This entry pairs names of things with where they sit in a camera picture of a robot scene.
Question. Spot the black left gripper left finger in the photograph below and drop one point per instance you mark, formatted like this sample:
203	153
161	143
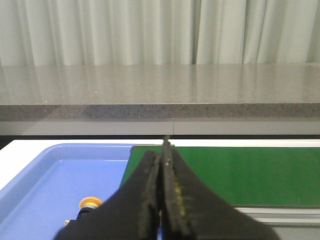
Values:
131	213

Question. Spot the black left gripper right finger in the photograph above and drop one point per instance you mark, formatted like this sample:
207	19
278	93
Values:
191	211

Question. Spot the orange push button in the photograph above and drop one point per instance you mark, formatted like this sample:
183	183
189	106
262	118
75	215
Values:
86	206

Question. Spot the green conveyor belt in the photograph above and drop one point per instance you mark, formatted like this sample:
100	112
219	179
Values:
278	186

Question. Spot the blue plastic tray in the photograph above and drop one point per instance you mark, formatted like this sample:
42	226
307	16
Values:
47	192

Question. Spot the grey stone counter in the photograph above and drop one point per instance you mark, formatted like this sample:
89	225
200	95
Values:
113	100

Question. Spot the white curtain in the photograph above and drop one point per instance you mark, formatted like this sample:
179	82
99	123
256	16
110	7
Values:
158	32

